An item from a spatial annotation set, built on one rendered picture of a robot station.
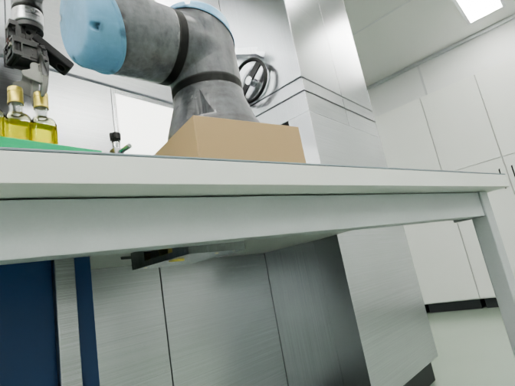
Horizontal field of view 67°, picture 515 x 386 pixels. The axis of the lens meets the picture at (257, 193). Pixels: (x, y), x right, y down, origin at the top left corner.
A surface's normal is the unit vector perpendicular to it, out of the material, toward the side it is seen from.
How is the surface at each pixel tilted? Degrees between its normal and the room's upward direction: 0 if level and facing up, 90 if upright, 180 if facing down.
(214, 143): 90
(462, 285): 90
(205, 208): 90
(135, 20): 108
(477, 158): 90
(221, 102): 72
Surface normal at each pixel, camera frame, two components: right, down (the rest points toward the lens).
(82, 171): 0.57, -0.29
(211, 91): 0.10, -0.53
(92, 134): 0.73, -0.28
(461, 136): -0.66, -0.06
